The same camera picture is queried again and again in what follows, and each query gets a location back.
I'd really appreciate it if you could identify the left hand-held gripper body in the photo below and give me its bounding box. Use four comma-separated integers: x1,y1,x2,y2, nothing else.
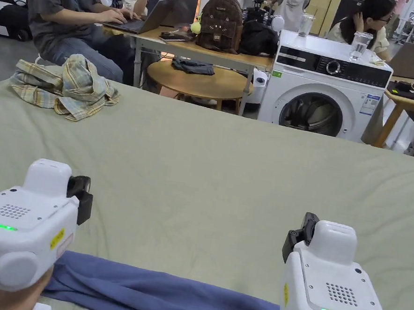
0,154,97,310

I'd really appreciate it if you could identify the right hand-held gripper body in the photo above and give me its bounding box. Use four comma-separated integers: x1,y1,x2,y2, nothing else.
274,209,407,310

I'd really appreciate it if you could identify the dark blue garment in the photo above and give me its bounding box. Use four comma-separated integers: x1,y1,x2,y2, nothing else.
38,248,414,310

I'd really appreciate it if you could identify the person's left hand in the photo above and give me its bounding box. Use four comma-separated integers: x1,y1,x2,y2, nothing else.
0,262,55,310

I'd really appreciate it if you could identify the bed with pale green sheet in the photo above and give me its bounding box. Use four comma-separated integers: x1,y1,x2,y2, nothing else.
0,65,414,310

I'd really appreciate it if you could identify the yellow plaid shirt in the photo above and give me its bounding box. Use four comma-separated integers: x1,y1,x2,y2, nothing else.
6,46,125,127

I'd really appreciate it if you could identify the white washing machine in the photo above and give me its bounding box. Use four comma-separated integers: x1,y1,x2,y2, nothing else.
256,9,400,147

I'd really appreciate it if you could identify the round low wooden table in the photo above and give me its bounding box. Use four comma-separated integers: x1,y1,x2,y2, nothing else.
143,55,257,115

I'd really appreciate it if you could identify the wooden table with backpack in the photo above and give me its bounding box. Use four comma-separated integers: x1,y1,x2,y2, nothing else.
92,0,285,120

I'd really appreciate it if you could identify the grey office chair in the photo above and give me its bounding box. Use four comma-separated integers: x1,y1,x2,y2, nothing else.
273,0,312,24

